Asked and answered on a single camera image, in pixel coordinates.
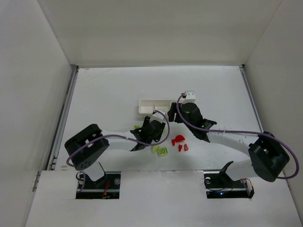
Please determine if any red arch lego piece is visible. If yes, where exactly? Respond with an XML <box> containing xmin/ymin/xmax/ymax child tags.
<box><xmin>171</xmin><ymin>135</ymin><xmax>185</xmax><ymax>146</ymax></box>

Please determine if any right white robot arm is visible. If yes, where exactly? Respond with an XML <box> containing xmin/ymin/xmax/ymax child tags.
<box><xmin>168</xmin><ymin>102</ymin><xmax>290</xmax><ymax>182</ymax></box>

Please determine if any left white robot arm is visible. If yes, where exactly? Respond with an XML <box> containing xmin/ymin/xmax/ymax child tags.
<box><xmin>64</xmin><ymin>110</ymin><xmax>168</xmax><ymax>182</ymax></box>

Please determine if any green curved lego piece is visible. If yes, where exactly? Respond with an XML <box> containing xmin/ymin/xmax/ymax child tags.
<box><xmin>151</xmin><ymin>145</ymin><xmax>159</xmax><ymax>153</ymax></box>

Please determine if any green 2x2 lego plate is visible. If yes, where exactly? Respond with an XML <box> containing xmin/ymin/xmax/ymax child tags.
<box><xmin>157</xmin><ymin>148</ymin><xmax>168</xmax><ymax>157</ymax></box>

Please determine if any white divided container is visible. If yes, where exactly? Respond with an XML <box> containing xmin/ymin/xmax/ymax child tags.
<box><xmin>138</xmin><ymin>99</ymin><xmax>176</xmax><ymax>115</ymax></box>

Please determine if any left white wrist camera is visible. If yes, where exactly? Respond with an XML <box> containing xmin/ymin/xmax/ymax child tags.
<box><xmin>150</xmin><ymin>110</ymin><xmax>166</xmax><ymax>122</ymax></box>

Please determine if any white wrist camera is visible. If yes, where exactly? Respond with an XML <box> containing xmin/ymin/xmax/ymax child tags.
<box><xmin>150</xmin><ymin>110</ymin><xmax>166</xmax><ymax>122</ymax></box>
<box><xmin>183</xmin><ymin>90</ymin><xmax>196</xmax><ymax>103</ymax></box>

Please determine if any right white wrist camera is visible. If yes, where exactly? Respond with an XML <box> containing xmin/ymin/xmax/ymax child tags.
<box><xmin>183</xmin><ymin>90</ymin><xmax>196</xmax><ymax>103</ymax></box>

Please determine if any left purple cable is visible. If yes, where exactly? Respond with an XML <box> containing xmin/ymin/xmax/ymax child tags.
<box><xmin>66</xmin><ymin>110</ymin><xmax>170</xmax><ymax>167</ymax></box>

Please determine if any purple cable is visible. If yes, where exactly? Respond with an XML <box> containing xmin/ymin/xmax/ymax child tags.
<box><xmin>177</xmin><ymin>93</ymin><xmax>298</xmax><ymax>178</ymax></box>
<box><xmin>66</xmin><ymin>110</ymin><xmax>170</xmax><ymax>167</ymax></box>

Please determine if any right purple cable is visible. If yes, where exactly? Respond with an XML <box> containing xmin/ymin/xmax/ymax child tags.
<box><xmin>177</xmin><ymin>93</ymin><xmax>298</xmax><ymax>178</ymax></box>

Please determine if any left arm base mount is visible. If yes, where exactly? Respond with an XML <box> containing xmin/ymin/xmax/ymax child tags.
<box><xmin>76</xmin><ymin>162</ymin><xmax>121</xmax><ymax>200</ymax></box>

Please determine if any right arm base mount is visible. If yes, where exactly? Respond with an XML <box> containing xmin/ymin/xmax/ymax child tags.
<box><xmin>204</xmin><ymin>161</ymin><xmax>255</xmax><ymax>199</ymax></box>

